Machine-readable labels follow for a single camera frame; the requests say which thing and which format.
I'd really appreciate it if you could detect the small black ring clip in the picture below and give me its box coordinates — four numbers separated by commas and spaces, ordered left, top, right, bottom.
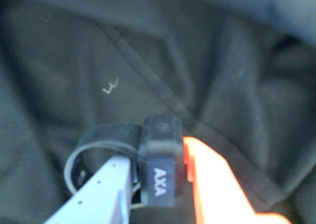
64, 114, 185, 209

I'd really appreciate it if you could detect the blue-grey gripper finger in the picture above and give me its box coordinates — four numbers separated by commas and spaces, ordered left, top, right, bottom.
44, 154, 132, 224

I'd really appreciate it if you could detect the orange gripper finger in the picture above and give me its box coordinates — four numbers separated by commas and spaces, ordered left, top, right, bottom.
182, 136, 292, 224

